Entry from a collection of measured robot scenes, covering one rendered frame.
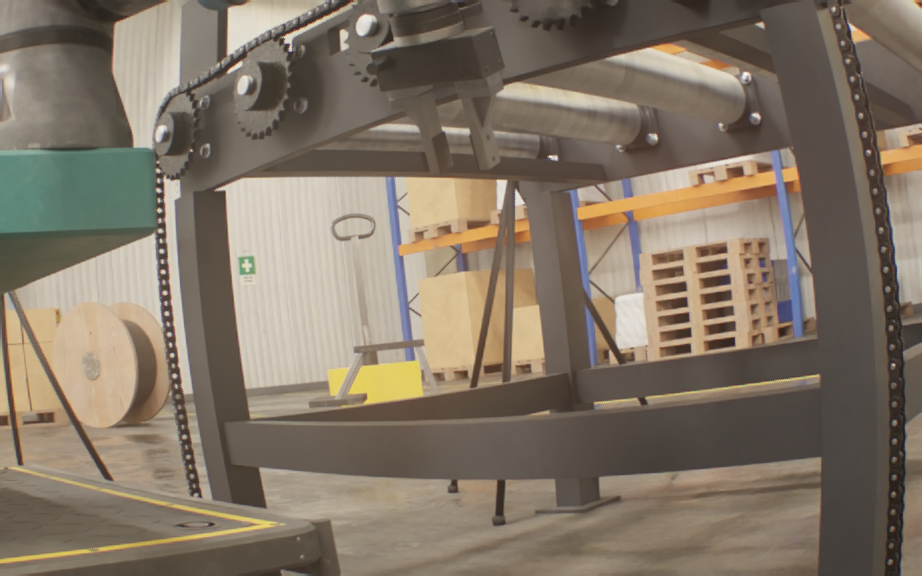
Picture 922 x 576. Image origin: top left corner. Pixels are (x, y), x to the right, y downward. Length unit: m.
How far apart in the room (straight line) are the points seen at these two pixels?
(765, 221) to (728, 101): 9.24
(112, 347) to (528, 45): 6.63
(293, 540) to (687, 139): 1.67
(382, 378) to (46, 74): 5.63
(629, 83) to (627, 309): 8.92
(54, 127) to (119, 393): 7.08
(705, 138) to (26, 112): 1.76
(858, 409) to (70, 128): 0.77
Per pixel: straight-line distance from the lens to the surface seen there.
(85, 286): 12.01
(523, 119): 1.94
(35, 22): 0.70
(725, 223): 11.52
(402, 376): 6.23
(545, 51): 1.25
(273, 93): 1.58
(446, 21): 1.08
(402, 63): 1.11
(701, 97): 1.92
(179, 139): 1.82
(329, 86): 1.55
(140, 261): 12.42
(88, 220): 0.66
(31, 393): 8.63
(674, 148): 2.25
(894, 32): 1.47
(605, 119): 2.12
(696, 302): 9.65
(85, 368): 7.91
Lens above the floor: 0.44
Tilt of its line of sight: 3 degrees up
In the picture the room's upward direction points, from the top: 7 degrees counter-clockwise
